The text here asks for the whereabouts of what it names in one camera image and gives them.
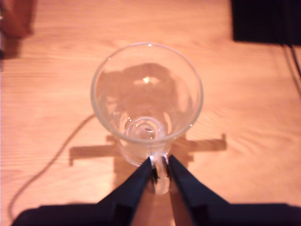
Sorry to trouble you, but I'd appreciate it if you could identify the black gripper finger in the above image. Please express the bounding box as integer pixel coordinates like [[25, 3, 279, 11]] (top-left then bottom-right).
[[168, 155, 230, 226], [98, 157, 155, 226]]

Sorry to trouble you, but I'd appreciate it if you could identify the small footed glass cup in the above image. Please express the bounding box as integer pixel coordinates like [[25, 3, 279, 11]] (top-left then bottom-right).
[[90, 42, 204, 196]]

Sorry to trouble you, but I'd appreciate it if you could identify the black monitor stand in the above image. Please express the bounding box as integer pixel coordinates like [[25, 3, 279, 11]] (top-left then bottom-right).
[[231, 0, 301, 45]]

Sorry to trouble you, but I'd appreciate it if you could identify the brown cardboard box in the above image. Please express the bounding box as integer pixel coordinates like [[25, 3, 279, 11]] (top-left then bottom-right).
[[0, 0, 33, 39]]

